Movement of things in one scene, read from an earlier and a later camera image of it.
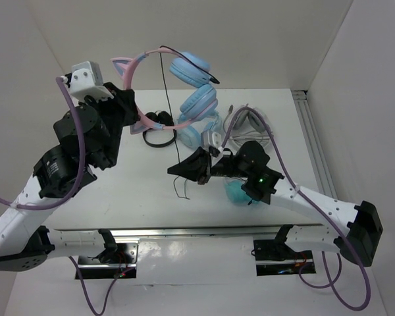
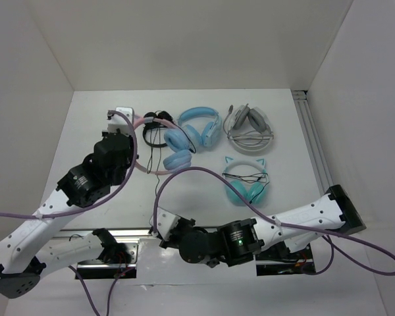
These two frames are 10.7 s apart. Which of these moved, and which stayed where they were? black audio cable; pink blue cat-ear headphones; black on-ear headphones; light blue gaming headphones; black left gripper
Moved: black audio cable; pink blue cat-ear headphones; black left gripper
Stayed: black on-ear headphones; light blue gaming headphones
